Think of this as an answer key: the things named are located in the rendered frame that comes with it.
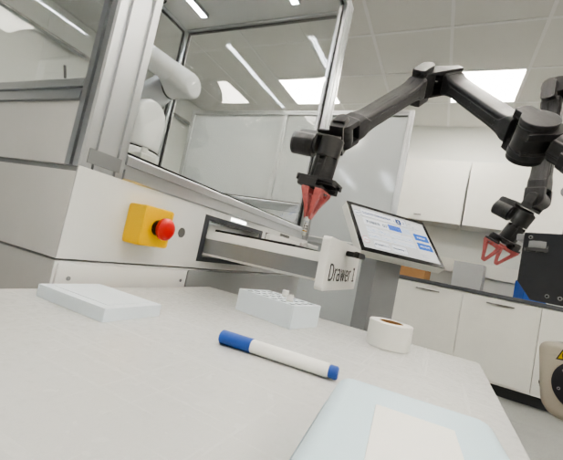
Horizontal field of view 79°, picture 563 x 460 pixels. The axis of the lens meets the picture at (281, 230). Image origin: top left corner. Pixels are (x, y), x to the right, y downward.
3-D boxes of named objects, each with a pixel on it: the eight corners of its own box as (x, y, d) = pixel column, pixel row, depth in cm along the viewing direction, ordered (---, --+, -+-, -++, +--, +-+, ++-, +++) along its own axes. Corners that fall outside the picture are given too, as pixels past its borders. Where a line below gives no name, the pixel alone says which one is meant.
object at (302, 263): (347, 282, 92) (350, 260, 93) (317, 281, 69) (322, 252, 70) (225, 255, 110) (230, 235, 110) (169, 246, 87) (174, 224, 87)
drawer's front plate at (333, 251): (353, 288, 93) (360, 249, 94) (320, 291, 67) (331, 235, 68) (347, 287, 94) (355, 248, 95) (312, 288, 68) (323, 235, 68)
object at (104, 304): (159, 316, 46) (161, 304, 46) (101, 322, 38) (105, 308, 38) (97, 294, 51) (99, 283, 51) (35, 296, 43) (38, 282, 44)
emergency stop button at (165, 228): (174, 242, 63) (179, 221, 63) (159, 240, 59) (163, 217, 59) (162, 239, 64) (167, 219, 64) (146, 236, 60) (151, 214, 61)
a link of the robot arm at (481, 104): (457, 56, 103) (449, 88, 110) (413, 63, 102) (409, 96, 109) (572, 122, 71) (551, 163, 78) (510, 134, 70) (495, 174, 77)
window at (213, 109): (298, 226, 138) (343, 5, 144) (122, 153, 60) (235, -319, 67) (297, 226, 138) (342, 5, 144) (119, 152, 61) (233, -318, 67)
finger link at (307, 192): (302, 218, 88) (314, 183, 88) (328, 225, 84) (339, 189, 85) (291, 213, 82) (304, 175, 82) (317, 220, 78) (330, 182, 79)
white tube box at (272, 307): (317, 327, 60) (320, 306, 61) (289, 329, 54) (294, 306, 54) (265, 308, 68) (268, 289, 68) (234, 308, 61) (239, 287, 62)
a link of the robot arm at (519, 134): (582, 132, 71) (569, 154, 75) (540, 113, 78) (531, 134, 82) (546, 144, 70) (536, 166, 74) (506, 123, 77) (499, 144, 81)
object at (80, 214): (300, 275, 143) (307, 241, 144) (56, 258, 51) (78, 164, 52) (140, 237, 184) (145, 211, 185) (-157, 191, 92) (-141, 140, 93)
